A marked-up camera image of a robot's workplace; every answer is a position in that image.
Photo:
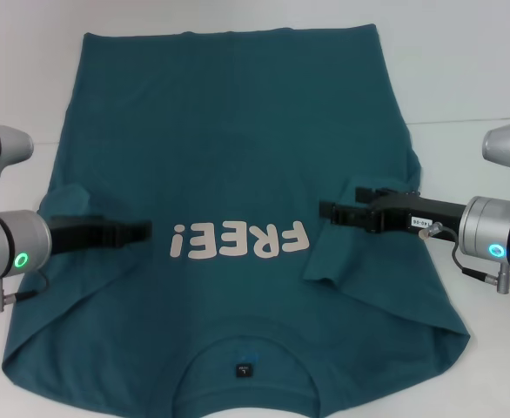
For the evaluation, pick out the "teal blue printed t-shirt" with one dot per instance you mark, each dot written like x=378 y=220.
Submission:
x=237 y=109

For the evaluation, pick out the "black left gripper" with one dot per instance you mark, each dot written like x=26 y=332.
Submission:
x=76 y=233

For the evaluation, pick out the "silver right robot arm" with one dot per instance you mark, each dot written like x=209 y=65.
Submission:
x=496 y=233

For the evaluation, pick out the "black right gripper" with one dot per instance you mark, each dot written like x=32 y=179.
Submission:
x=416 y=215

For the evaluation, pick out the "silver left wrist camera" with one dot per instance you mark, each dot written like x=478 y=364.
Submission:
x=4 y=150

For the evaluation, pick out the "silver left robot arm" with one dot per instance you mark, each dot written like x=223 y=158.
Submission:
x=15 y=248

